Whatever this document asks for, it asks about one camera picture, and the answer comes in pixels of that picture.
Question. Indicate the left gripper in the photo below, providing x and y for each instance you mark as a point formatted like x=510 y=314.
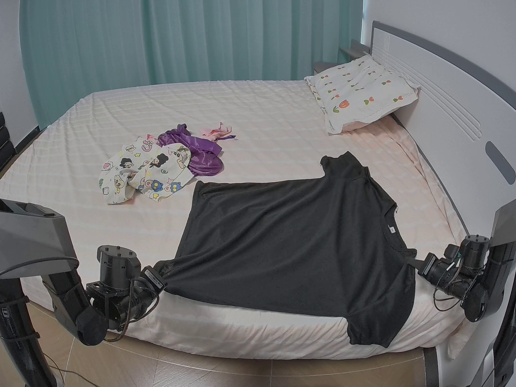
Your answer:
x=150 y=286

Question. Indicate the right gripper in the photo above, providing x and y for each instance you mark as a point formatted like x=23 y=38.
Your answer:
x=437 y=272

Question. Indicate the black T-shirt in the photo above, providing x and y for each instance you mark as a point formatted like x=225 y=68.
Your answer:
x=290 y=236

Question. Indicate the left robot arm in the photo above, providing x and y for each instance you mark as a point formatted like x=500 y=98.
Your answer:
x=36 y=236

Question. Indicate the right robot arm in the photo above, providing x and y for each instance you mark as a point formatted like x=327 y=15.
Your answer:
x=490 y=280

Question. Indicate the bed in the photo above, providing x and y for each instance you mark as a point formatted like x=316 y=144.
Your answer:
x=258 y=111

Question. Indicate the white printed pyjama garment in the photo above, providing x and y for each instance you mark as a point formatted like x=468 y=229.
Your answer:
x=133 y=171

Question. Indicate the purple garment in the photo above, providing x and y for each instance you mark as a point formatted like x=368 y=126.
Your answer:
x=201 y=155

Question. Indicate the pink garment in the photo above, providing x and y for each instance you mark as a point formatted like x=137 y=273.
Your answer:
x=217 y=130

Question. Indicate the white printed pillow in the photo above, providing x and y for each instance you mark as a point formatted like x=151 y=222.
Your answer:
x=363 y=91

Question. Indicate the grey bedside table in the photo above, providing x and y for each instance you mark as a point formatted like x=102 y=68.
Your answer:
x=346 y=57

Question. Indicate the blue-green curtain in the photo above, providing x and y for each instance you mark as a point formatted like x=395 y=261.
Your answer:
x=161 y=26

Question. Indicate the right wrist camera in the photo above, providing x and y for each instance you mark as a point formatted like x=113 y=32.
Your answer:
x=451 y=253

